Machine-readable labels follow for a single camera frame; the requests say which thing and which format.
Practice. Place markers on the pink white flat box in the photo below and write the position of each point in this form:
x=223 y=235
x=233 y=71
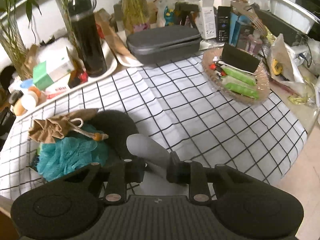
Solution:
x=58 y=87

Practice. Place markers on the glass snack dish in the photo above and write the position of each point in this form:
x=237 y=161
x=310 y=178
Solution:
x=211 y=65

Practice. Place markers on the black fuzzy plush object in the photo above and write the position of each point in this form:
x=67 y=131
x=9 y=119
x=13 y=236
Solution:
x=118 y=126

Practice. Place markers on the black thermos bottle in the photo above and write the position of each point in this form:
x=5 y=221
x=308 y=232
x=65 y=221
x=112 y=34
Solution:
x=81 y=14

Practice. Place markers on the green white tissue box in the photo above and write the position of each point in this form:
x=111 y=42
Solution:
x=48 y=72

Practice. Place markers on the white plastic bag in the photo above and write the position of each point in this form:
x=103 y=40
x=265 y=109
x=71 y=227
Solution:
x=284 y=70

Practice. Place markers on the tan egg-shaped pouch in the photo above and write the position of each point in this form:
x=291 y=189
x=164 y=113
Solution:
x=18 y=109

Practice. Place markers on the dark grey zipper case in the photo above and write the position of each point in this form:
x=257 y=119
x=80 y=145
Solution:
x=156 y=45

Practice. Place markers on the white product box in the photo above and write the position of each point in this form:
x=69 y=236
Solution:
x=205 y=21

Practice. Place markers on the brown paper bag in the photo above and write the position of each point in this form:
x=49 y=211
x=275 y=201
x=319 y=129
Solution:
x=106 y=32

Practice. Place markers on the black product box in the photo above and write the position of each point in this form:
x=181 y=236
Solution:
x=223 y=23

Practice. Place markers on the grey soft cylinder object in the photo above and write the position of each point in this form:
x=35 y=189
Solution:
x=148 y=149

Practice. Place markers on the tan drawstring cloth pouch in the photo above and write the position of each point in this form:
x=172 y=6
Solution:
x=58 y=126

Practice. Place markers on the green snack packet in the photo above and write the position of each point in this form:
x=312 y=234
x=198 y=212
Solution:
x=239 y=75
x=241 y=89

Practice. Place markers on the white black grid tablecloth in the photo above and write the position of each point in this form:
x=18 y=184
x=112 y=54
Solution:
x=176 y=106

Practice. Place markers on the blue product box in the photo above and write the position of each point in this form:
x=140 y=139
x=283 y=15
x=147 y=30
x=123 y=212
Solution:
x=240 y=29

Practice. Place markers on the left glass vase bamboo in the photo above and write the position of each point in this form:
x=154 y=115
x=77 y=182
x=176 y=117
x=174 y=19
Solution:
x=11 y=40

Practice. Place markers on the black small box in dish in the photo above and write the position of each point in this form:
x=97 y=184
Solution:
x=239 y=58

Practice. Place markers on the glass vase with bamboo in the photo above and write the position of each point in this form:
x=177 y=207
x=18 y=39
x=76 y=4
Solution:
x=136 y=15

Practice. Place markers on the white jar with lid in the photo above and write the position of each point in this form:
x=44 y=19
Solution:
x=29 y=100

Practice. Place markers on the teal mesh bath sponge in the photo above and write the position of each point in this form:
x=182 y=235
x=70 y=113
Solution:
x=69 y=154

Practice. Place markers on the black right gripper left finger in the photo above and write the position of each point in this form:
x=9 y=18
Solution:
x=118 y=176

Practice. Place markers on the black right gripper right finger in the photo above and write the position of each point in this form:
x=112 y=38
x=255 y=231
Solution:
x=191 y=173

